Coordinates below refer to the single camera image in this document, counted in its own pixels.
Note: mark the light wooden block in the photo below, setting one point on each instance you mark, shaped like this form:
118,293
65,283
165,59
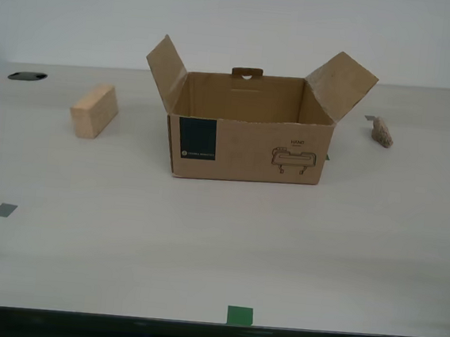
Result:
92,114

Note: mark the speckled granite rock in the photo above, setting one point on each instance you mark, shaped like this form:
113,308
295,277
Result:
382,132

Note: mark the open brown cardboard box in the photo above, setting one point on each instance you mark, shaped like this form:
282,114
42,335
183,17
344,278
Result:
250,155

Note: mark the large green tape square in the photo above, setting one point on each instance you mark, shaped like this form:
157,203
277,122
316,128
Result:
240,315

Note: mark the grey tape square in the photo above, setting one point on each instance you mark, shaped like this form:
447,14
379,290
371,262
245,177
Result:
368,118
4,209

